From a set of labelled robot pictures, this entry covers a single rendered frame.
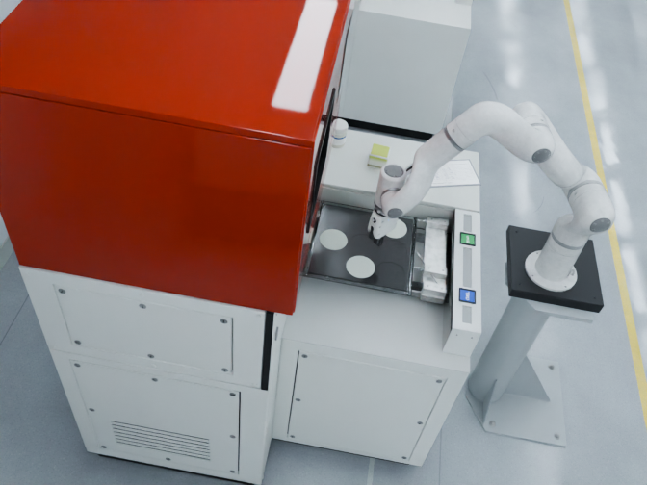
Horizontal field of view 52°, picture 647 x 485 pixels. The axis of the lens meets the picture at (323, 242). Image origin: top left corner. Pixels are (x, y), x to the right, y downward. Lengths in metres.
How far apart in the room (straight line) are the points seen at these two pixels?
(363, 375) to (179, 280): 0.84
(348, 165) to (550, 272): 0.85
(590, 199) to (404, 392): 0.89
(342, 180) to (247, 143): 1.19
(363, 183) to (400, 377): 0.74
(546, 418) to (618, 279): 1.06
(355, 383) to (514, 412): 1.05
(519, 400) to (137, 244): 2.08
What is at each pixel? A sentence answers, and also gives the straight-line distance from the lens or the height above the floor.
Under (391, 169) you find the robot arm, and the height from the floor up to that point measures 1.31.
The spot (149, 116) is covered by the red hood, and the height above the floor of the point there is 1.80.
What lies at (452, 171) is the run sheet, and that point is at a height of 0.97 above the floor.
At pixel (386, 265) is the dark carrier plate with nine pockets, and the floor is 0.90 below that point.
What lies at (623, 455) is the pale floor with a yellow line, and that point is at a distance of 3.35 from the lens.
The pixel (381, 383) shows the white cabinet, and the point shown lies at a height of 0.66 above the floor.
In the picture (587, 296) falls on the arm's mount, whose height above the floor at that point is 0.86.
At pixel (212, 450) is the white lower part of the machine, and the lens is 2.58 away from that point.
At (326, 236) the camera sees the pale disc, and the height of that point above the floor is 0.90.
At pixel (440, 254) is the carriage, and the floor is 0.88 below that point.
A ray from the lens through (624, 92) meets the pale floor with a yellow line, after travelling 5.47.
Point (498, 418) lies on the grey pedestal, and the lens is 3.17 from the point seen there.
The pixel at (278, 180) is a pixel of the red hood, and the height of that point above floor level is 1.70.
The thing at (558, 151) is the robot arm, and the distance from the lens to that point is 2.13.
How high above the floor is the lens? 2.66
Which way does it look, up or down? 48 degrees down
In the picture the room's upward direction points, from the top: 9 degrees clockwise
